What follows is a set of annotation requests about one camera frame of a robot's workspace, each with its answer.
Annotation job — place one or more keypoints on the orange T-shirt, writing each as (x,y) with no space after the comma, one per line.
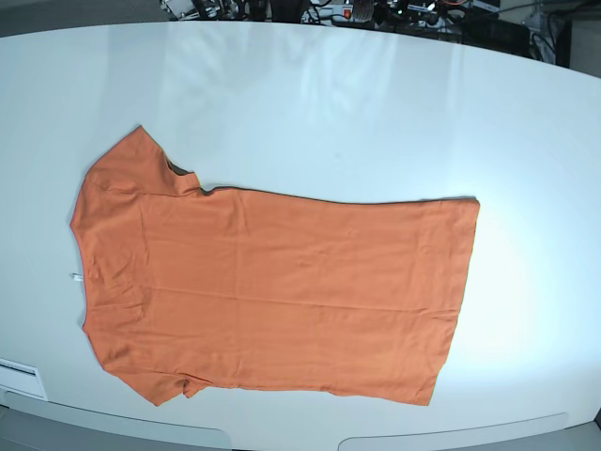
(187,289)

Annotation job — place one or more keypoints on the white power strip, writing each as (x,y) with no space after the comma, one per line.
(379,13)

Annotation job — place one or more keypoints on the white paper label sheet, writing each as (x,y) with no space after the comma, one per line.
(21,379)

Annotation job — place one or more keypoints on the black electronics box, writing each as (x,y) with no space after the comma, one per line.
(497,35)

